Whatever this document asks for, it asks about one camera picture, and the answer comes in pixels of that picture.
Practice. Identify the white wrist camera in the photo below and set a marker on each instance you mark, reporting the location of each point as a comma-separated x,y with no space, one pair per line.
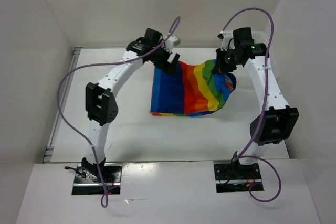
226,38
170,41

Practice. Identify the rainbow striped shorts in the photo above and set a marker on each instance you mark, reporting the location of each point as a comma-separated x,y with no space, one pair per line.
193,91

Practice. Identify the white plastic basket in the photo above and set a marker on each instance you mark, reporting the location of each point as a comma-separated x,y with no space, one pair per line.
262,37

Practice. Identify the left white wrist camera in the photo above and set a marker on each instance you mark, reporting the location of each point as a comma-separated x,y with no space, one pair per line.
170,41

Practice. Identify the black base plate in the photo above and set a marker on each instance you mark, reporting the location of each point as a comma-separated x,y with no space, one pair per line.
85,184
231,178

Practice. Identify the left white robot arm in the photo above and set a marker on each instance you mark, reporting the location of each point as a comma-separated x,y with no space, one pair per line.
100,99

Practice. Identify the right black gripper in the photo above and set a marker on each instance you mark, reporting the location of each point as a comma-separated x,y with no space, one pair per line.
223,68

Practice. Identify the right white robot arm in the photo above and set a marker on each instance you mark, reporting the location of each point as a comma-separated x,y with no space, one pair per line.
277,118

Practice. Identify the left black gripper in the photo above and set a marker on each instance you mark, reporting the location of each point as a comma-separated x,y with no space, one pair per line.
169,68

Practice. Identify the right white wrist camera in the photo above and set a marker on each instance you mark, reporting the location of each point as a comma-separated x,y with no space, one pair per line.
226,38

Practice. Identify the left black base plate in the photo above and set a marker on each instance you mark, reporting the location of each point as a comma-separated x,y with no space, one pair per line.
85,184

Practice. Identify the aluminium table edge rail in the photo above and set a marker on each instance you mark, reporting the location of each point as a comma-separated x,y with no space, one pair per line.
62,98

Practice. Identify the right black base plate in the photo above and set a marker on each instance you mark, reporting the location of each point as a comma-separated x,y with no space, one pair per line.
231,178

